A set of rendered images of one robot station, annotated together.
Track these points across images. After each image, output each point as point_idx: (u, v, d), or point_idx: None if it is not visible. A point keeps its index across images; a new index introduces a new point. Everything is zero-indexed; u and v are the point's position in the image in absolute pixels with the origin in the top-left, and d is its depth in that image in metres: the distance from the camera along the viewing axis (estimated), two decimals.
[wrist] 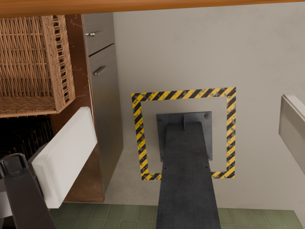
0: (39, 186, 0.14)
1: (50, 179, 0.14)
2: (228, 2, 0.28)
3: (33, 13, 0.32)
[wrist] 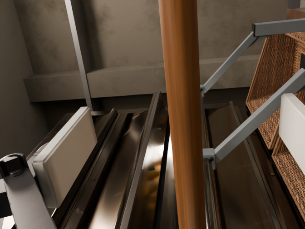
0: (39, 186, 0.14)
1: (50, 179, 0.14)
2: None
3: (193, 64, 0.22)
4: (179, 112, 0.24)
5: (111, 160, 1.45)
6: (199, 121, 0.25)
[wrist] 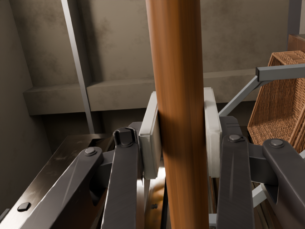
0: (142, 158, 0.15)
1: (153, 151, 0.15)
2: None
3: (195, 93, 0.16)
4: (177, 156, 0.18)
5: None
6: (204, 166, 0.19)
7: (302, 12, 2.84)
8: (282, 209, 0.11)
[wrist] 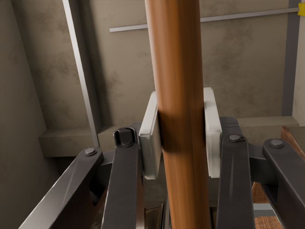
0: (142, 158, 0.15)
1: (153, 151, 0.15)
2: None
3: (195, 94, 0.16)
4: (177, 156, 0.18)
5: None
6: (204, 166, 0.19)
7: (297, 71, 3.10)
8: (282, 209, 0.11)
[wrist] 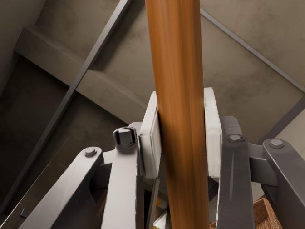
0: (142, 158, 0.15)
1: (153, 151, 0.15)
2: None
3: (195, 98, 0.16)
4: (177, 160, 0.18)
5: None
6: (204, 170, 0.19)
7: None
8: (282, 209, 0.11)
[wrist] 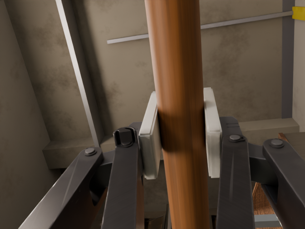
0: (142, 158, 0.15)
1: (153, 151, 0.15)
2: None
3: (195, 100, 0.16)
4: (178, 161, 0.18)
5: None
6: (205, 171, 0.19)
7: (295, 74, 3.11)
8: (282, 209, 0.11)
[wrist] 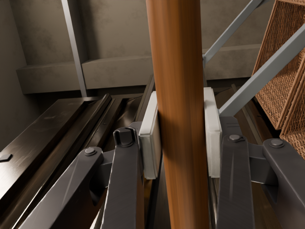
0: (142, 158, 0.15)
1: (153, 151, 0.15)
2: None
3: (195, 97, 0.16)
4: (177, 159, 0.18)
5: (103, 144, 1.33)
6: (204, 169, 0.19)
7: None
8: (282, 209, 0.11)
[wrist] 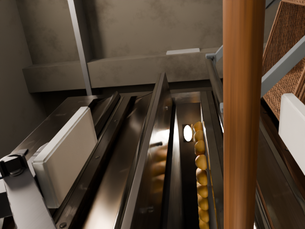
0: (39, 186, 0.14)
1: (50, 179, 0.14)
2: None
3: (257, 82, 0.21)
4: (238, 131, 0.23)
5: (115, 140, 1.38)
6: (258, 140, 0.24)
7: None
8: None
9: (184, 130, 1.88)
